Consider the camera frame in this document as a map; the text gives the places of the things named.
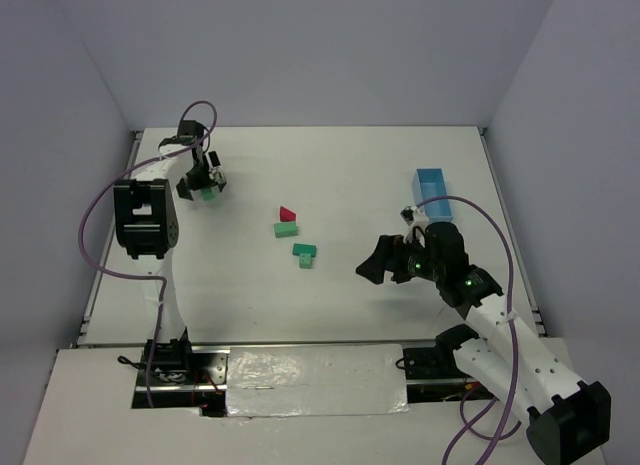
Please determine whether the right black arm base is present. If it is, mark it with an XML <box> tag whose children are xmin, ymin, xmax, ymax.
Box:
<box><xmin>395</xmin><ymin>325</ymin><xmax>492</xmax><ymax>404</ymax></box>

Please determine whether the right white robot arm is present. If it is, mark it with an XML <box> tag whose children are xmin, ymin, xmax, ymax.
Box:
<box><xmin>356</xmin><ymin>222</ymin><xmax>611</xmax><ymax>464</ymax></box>

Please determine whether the silver tape patch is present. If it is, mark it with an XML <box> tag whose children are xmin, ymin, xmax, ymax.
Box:
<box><xmin>226</xmin><ymin>344</ymin><xmax>409</xmax><ymax>418</ymax></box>

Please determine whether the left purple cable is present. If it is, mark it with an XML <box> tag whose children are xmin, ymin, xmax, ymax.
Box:
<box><xmin>77</xmin><ymin>100</ymin><xmax>219</xmax><ymax>406</ymax></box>

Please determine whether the dark green rectangular block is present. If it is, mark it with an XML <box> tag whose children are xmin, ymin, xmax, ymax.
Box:
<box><xmin>292</xmin><ymin>243</ymin><xmax>317</xmax><ymax>258</ymax></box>

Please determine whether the light green rectangular block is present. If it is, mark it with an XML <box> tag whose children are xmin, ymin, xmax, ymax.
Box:
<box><xmin>273</xmin><ymin>221</ymin><xmax>298</xmax><ymax>238</ymax></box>

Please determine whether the blue plastic box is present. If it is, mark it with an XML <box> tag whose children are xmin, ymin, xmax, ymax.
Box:
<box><xmin>412</xmin><ymin>168</ymin><xmax>453</xmax><ymax>222</ymax></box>

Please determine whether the red triangular wood block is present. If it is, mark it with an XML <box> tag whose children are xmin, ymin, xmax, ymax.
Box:
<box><xmin>279</xmin><ymin>206</ymin><xmax>297</xmax><ymax>223</ymax></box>

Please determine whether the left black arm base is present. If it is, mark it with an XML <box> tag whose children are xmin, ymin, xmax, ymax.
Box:
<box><xmin>117</xmin><ymin>338</ymin><xmax>229</xmax><ymax>418</ymax></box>

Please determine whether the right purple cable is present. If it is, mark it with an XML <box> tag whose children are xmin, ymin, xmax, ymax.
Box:
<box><xmin>414</xmin><ymin>195</ymin><xmax>524</xmax><ymax>465</ymax></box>

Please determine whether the small green cube block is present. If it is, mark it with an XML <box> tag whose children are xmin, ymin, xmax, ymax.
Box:
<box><xmin>200</xmin><ymin>188</ymin><xmax>218</xmax><ymax>202</ymax></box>

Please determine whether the purple cable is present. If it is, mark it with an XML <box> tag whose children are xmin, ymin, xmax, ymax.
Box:
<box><xmin>414</xmin><ymin>195</ymin><xmax>524</xmax><ymax>465</ymax></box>
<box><xmin>77</xmin><ymin>100</ymin><xmax>219</xmax><ymax>406</ymax></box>

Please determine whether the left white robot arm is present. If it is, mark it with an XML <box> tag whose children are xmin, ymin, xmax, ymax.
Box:
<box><xmin>113</xmin><ymin>120</ymin><xmax>227</xmax><ymax>345</ymax></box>

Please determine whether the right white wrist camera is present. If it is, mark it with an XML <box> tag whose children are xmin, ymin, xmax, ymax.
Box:
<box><xmin>400</xmin><ymin>206</ymin><xmax>429</xmax><ymax>241</ymax></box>

